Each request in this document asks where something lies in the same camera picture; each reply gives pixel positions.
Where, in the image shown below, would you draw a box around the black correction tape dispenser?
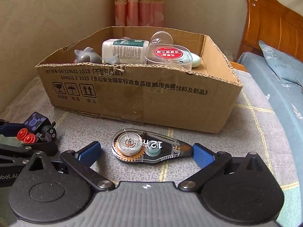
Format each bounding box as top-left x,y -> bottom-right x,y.
111,129 -> 194,165

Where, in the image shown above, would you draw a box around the wooden bed headboard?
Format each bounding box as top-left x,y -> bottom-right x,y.
236,0 -> 303,61

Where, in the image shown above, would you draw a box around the brown cardboard box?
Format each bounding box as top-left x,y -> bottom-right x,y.
36,26 -> 242,133

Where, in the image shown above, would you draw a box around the clear square plastic container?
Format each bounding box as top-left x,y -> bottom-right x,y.
144,44 -> 193,70

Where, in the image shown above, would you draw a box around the white wall socket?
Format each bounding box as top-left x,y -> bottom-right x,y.
224,50 -> 234,61

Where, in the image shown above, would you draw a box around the blue floral bed sheet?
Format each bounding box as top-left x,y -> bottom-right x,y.
237,51 -> 303,171

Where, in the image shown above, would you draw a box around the mint green oval case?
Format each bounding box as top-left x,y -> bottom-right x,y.
190,52 -> 201,68

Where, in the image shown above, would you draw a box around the grey green checked cloth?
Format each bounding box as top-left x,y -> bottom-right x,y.
0,69 -> 303,227

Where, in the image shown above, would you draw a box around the grey rubber animal toy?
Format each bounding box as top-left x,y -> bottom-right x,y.
74,47 -> 121,65

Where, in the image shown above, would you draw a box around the pink curtain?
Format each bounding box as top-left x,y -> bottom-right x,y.
115,0 -> 164,27

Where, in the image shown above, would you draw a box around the clear plastic cylinder tube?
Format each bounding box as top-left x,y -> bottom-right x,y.
151,31 -> 174,45

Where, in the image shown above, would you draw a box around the medical cotton swab bottle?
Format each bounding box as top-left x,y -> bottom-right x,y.
102,38 -> 149,64

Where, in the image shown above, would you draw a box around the blue floral pillow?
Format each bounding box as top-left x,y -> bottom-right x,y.
258,40 -> 302,88

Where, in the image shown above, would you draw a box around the black toy car red wheels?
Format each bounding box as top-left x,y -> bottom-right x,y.
16,112 -> 56,144

